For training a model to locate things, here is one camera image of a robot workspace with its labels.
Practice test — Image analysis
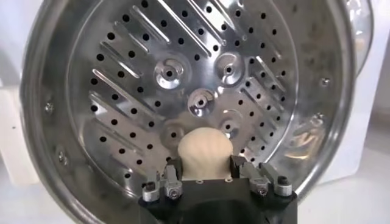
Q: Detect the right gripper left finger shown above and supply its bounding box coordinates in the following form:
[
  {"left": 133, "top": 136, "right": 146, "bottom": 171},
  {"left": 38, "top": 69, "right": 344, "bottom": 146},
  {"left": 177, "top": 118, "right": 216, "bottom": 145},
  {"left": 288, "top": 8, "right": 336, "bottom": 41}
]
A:
[{"left": 141, "top": 158, "right": 184, "bottom": 203}]

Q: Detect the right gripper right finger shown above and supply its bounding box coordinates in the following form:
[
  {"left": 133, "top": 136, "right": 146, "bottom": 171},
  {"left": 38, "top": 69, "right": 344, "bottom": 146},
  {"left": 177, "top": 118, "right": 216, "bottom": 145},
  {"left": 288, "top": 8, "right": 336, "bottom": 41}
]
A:
[{"left": 230, "top": 155, "right": 293, "bottom": 198}]

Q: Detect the white steamed baozi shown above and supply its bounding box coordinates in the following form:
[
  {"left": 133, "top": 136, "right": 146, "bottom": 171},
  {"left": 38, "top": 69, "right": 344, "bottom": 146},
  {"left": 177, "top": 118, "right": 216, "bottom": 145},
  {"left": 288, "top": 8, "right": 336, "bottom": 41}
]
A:
[{"left": 177, "top": 127, "right": 234, "bottom": 180}]

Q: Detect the glass lid with cream handle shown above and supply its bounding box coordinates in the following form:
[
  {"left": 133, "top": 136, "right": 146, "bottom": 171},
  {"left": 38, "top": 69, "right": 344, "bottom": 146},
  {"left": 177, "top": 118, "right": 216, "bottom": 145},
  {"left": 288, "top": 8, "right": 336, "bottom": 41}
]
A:
[{"left": 344, "top": 0, "right": 374, "bottom": 75}]

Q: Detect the stainless steel steamer basket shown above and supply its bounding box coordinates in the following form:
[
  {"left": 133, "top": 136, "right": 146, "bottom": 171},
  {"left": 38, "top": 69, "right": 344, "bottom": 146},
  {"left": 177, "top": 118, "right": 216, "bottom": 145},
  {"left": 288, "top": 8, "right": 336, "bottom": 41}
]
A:
[{"left": 19, "top": 0, "right": 357, "bottom": 224}]

